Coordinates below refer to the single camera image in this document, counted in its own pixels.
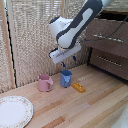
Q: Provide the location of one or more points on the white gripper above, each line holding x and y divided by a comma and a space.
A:
65, 53

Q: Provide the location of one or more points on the blue mug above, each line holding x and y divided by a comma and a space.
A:
65, 80

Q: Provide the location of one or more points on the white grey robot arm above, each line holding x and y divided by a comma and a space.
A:
71, 28

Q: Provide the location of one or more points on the orange rectangular block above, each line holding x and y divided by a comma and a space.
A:
79, 87

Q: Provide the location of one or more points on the pink mug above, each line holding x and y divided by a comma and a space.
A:
44, 84

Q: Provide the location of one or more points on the bamboo blind screen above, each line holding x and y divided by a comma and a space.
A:
30, 40

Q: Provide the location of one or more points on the thin black pole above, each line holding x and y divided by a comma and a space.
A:
11, 56

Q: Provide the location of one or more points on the white patterned plate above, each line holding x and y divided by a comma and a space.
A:
13, 111

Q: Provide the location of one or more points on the grey white blurry object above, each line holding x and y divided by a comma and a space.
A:
121, 120

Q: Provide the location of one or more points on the brown drawer cabinet frame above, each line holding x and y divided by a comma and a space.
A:
115, 14

